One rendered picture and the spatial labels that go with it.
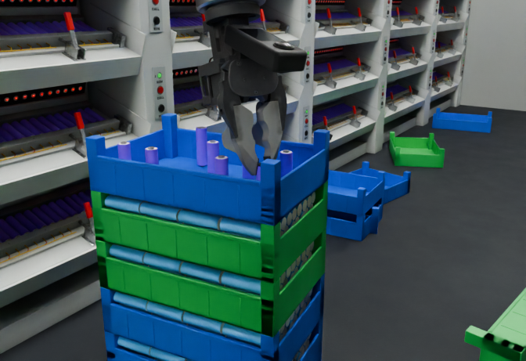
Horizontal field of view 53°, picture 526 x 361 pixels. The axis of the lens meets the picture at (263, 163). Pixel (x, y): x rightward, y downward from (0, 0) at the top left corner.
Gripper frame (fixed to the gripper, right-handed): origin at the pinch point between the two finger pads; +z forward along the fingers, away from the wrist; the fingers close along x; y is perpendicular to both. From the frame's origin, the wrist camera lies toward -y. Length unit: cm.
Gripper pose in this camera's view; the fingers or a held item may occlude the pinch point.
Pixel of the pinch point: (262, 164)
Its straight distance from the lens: 68.0
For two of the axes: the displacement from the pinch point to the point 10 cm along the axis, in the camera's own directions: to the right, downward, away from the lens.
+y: -5.4, 0.2, 8.4
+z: 1.4, 9.9, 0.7
